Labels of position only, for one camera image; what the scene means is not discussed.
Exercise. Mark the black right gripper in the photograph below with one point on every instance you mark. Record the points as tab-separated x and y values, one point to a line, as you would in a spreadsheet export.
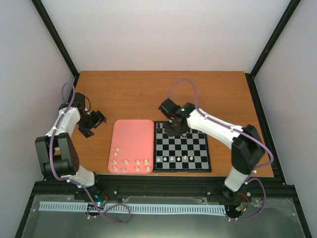
170	133

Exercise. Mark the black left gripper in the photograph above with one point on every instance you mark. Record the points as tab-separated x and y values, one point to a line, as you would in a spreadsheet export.
98	119

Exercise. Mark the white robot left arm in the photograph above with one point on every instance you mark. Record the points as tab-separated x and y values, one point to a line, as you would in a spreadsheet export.
56	153

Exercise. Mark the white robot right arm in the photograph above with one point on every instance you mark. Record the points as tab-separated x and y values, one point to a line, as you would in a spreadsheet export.
245	144

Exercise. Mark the black white chessboard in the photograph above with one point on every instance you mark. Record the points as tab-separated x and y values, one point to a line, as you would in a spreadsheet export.
194	143

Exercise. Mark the pink plastic tray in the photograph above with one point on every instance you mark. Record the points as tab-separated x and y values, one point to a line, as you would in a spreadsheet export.
135	140

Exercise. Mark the light blue cable duct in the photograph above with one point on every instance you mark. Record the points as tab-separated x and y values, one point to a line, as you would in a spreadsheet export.
140	209

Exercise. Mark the black aluminium frame rail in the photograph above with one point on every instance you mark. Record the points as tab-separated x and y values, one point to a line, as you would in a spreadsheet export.
211	188

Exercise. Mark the left black frame post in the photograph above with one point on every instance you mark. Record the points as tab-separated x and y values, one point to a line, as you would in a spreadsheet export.
40	8

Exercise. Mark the black frame post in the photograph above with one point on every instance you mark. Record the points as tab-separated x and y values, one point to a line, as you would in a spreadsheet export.
286	16
40	8

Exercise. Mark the right black frame post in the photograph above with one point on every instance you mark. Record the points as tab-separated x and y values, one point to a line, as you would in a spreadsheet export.
286	16

